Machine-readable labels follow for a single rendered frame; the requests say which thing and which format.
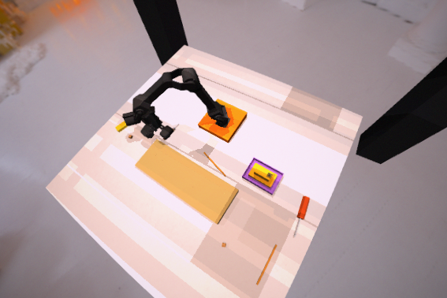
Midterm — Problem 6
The purple shallow tray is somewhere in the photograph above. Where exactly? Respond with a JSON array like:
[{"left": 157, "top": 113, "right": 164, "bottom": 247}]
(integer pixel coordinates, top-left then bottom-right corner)
[{"left": 242, "top": 158, "right": 284, "bottom": 195}]

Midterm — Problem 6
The yellow rectangular bar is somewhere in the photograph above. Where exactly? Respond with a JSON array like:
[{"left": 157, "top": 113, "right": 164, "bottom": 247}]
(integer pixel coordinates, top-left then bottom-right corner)
[{"left": 116, "top": 121, "right": 128, "bottom": 132}]

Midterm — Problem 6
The orange-handled awl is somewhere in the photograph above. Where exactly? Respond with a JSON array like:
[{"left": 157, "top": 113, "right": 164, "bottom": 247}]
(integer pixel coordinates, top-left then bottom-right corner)
[{"left": 296, "top": 196, "right": 310, "bottom": 232}]

